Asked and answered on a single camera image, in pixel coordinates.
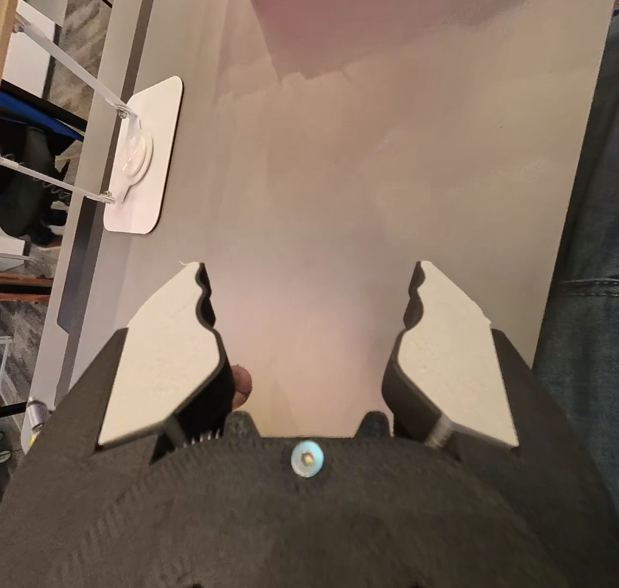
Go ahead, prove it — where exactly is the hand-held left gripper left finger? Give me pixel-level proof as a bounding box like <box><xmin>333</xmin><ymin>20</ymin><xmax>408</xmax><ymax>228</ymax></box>
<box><xmin>97</xmin><ymin>263</ymin><xmax>236</xmax><ymax>448</ymax></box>

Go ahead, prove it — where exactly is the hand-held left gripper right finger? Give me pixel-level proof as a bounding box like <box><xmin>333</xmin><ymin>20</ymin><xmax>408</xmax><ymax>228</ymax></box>
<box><xmin>382</xmin><ymin>262</ymin><xmax>520</xmax><ymax>450</ymax></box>

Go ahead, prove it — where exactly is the person's left hand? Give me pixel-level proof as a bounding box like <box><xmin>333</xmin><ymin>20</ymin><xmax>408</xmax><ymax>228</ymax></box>
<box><xmin>231</xmin><ymin>366</ymin><xmax>255</xmax><ymax>407</ymax></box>

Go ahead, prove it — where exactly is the person's blue jeans leg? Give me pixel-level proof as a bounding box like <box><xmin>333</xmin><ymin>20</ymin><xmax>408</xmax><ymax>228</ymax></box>
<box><xmin>532</xmin><ymin>13</ymin><xmax>619</xmax><ymax>497</ymax></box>

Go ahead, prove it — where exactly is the wooden beam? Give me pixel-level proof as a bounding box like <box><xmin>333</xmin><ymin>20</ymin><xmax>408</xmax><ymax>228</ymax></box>
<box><xmin>0</xmin><ymin>272</ymin><xmax>55</xmax><ymax>304</ymax></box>

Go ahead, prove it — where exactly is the white stand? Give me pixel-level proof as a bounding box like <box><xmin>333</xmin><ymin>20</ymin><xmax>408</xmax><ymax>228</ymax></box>
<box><xmin>0</xmin><ymin>0</ymin><xmax>184</xmax><ymax>234</ymax></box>

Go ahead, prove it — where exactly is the black bag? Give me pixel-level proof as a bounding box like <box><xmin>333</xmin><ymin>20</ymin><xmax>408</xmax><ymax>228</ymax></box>
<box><xmin>0</xmin><ymin>124</ymin><xmax>70</xmax><ymax>248</ymax></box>

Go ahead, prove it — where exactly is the dark board with wooden rim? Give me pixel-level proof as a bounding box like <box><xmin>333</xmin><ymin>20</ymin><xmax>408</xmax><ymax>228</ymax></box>
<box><xmin>0</xmin><ymin>0</ymin><xmax>26</xmax><ymax>52</ymax></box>

